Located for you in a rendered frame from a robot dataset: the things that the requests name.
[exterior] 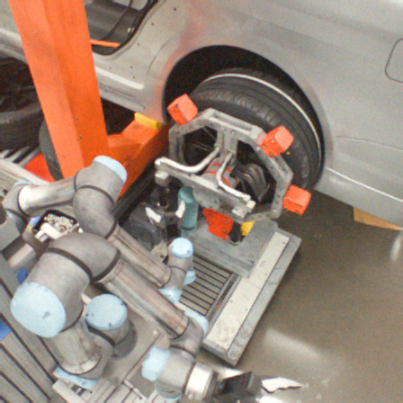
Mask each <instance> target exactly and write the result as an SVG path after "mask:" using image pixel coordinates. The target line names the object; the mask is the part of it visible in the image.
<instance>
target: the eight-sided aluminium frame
mask: <svg viewBox="0 0 403 403"><path fill-rule="evenodd" d="M203 126H209V127H211V128H212V129H214V130H217V131H221V132H223V133H224V134H226V135H229V136H230V137H234V138H236V139H238V140H241V141H243V142H245V143H247V144H250V145H251V146H252V147H253V149H254V150H255V152H256V153H257V155H258V156H260V158H261V159H262V161H263V162H264V164H265V165H266V167H267V168H268V169H269V171H270V172H271V174H272V175H273V177H274V178H275V179H276V182H277V185H276V189H275V193H274V197H273V202H272V203H267V204H262V205H257V206H255V209H254V211H253V212H250V214H249V215H248V217H247V218H246V220H244V222H243V223H247V222H249V221H256V220H262V219H274V218H278V217H279V215H280V214H281V212H282V210H283V207H282V201H283V198H284V195H285V194H286V193H287V191H288V190H289V188H290V185H291V180H292V176H293V172H292V171H291V168H290V167H288V165H287V164H286V163H285V161H284V160H283V158H282V156H281V155H280V154H279V155H277V156H275V157H272V158H270V157H269V156H268V155H267V154H266V153H265V152H264V151H263V150H262V149H261V148H260V145H261V143H262V142H263V140H264V138H265V137H266V136H267V134H266V133H265V132H264V131H263V130H262V129H260V128H258V127H257V126H252V125H250V124H247V123H245V122H244V121H242V120H240V119H237V118H235V117H232V116H230V115H227V114H226V113H223V112H220V111H218V110H217V109H212V108H209V109H205V110H204V111H202V112H199V113H197V114H196V115H195V116H193V118H192V119H191V120H190V121H188V122H186V123H185V124H183V125H178V123H176V124H175V125H174V127H173V128H172V129H170V131H169V136H168V137H169V156H170V160H173V161H175V162H176V163H178V164H180V165H183V166H188V165H187V164H186V163H185V161H184V135H185V134H187V133H190V132H192V131H196V130H198V129H201V128H202V127H203ZM180 180H181V179H180ZM181 181H182V183H183V185H184V186H185V187H192V188H194V186H192V185H189V184H188V183H187V182H185V181H183V180H181ZM234 207H235V205H233V204H231V203H229V202H227V201H224V202H223V203H222V204H221V205H220V206H219V208H217V209H215V211H217V212H219V213H221V214H223V215H225V216H227V217H229V218H231V216H230V215H231V212H232V210H233V209H234Z"/></svg>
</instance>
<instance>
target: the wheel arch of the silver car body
mask: <svg viewBox="0 0 403 403"><path fill-rule="evenodd" d="M246 49H248V48H246V47H243V46H240V45H236V44H230V43H209V44H204V45H201V46H198V47H196V48H193V49H190V50H188V51H187V52H185V53H184V54H182V55H181V56H180V57H179V58H178V59H177V60H176V61H175V62H174V63H173V64H172V66H171V67H170V68H169V69H168V71H167V73H166V76H165V79H164V81H163V84H162V88H161V94H160V111H161V117H162V121H163V124H164V125H166V124H167V123H168V122H169V121H170V120H171V119H172V115H171V114H170V113H169V111H168V110H167V109H166V108H167V107H168V106H169V105H170V104H171V103H172V102H173V101H174V100H175V99H176V98H178V97H180V96H182V95H184V94H186V95H187V96H188V95H189V94H190V93H191V92H193V91H194V90H195V89H196V88H197V87H198V86H199V85H200V84H201V82H202V81H203V80H204V79H206V78H207V77H208V76H210V75H211V74H213V73H215V72H218V71H220V70H222V69H226V68H231V67H235V65H236V64H237V62H238V60H239V58H240V57H241V55H242V54H243V52H244V51H245V50H246ZM257 55H259V56H261V61H260V65H259V70H261V71H263V72H265V73H267V74H270V75H272V76H274V77H275V78H277V79H279V81H283V82H284V83H285V84H287V85H289V86H290V87H291V88H293V89H294V90H295V91H296V93H299V94H300V95H301V96H302V97H301V98H304V99H305V100H306V102H307V103H308V104H309V106H310V107H311V109H312V110H313V111H314V113H315V114H316V116H317V117H318V120H319V123H320V126H321V129H322V133H323V138H324V145H325V156H324V164H323V168H322V171H321V173H320V176H319V178H318V180H317V181H316V183H315V185H314V186H313V190H314V191H315V190H316V189H317V187H318V185H319V184H320V182H321V180H322V177H323V174H324V171H325V167H326V161H327V143H326V136H325V132H324V129H323V125H322V122H321V120H320V118H319V115H318V112H317V110H316V108H315V106H314V104H313V102H312V101H311V100H310V98H309V96H308V95H307V93H306V92H305V91H304V89H303V88H302V87H301V86H300V84H299V83H298V81H296V80H295V79H294V78H292V77H291V76H290V75H289V74H288V73H287V72H286V71H285V70H284V69H283V68H281V67H280V66H278V65H277V64H276V63H274V62H273V61H271V60H270V59H269V58H267V57H265V56H263V55H261V54H259V53H257V52H255V51H253V50H251V49H248V51H247V52H246V54H245V56H244V57H243V58H242V59H241V61H240V62H239V64H238V66H237V67H244V68H246V67H247V68H251V69H254V68H255V61H256V56H257Z"/></svg>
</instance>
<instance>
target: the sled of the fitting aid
mask: <svg viewBox="0 0 403 403"><path fill-rule="evenodd" d="M203 208H204V206H203V205H201V204H200V203H199V209H198V216H199V215H200V214H201V212H202V211H203ZM277 226H278V224H276V228H275V229H274V231H273V233H272V235H271V237H270V238H269V240H268V242H267V244H266V245H265V247H264V249H263V251H262V253H261V254H260V255H259V257H258V259H257V260H256V262H255V264H254V266H250V265H248V264H245V263H243V262H241V261H239V260H237V259H236V258H234V257H233V256H231V255H228V254H226V253H224V252H222V251H220V250H218V249H217V248H215V247H213V246H210V245H208V244H206V243H204V242H202V241H200V240H199V239H197V238H194V237H191V236H190V235H188V234H184V233H182V232H181V238H185V239H187V240H189V241H190V243H191V244H192V249H193V252H196V253H198V254H200V255H203V256H205V257H207V258H209V259H210V260H212V261H214V262H216V263H217V264H220V265H222V266H224V267H226V268H228V269H229V270H231V271H233V272H235V273H237V274H239V275H241V276H243V277H245V278H247V279H248V278H249V276H250V274H251V273H252V272H253V271H254V269H255V268H256V266H257V264H258V263H259V261H260V259H261V257H262V256H263V254H264V252H265V250H266V248H267V247H268V246H269V244H270V242H271V240H272V239H273V235H274V234H275V232H276V229H277Z"/></svg>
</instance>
